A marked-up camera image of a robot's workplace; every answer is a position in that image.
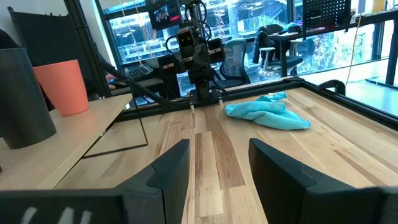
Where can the teal microfibre cloth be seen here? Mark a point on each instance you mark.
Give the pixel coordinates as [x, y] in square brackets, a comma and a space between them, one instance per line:
[267, 113]

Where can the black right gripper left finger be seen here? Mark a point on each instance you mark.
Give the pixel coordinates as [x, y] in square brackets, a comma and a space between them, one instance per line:
[164, 186]

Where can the office chair with dark jacket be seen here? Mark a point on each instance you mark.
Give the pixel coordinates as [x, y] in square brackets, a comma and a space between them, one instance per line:
[273, 46]

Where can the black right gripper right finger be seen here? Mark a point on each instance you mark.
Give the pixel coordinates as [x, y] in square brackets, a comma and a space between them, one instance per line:
[289, 193]

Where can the black flat board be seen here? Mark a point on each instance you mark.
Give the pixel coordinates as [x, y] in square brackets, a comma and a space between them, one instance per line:
[49, 37]

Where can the grey mesh office chair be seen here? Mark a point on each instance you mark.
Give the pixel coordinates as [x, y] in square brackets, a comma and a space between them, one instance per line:
[234, 62]

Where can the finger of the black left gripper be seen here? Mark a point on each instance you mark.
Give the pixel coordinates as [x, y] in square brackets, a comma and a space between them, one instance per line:
[216, 51]
[168, 64]

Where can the black table frame rail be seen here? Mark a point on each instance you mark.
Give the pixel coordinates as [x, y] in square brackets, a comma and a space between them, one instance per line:
[342, 99]

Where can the black office desk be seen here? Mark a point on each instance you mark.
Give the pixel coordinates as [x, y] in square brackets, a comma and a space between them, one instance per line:
[357, 23]

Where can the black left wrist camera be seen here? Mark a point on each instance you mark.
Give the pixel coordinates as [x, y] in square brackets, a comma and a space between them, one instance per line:
[186, 37]

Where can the black pegboard panel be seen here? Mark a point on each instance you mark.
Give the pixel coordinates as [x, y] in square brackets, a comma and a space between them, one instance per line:
[326, 14]

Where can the black plastic cup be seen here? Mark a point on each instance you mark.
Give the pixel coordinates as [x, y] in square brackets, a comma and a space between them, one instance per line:
[21, 102]

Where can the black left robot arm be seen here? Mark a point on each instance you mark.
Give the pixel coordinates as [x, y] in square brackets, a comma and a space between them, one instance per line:
[202, 87]

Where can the hanging black monitor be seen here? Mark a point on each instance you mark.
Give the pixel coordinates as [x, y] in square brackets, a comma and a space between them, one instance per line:
[163, 14]

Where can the black rig post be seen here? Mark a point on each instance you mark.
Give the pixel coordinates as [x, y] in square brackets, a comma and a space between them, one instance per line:
[84, 46]

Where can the orange plastic cup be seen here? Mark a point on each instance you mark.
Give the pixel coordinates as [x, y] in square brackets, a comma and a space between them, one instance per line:
[63, 90]

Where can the black keyboard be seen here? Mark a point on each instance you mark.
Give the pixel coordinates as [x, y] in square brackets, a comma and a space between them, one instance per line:
[138, 72]

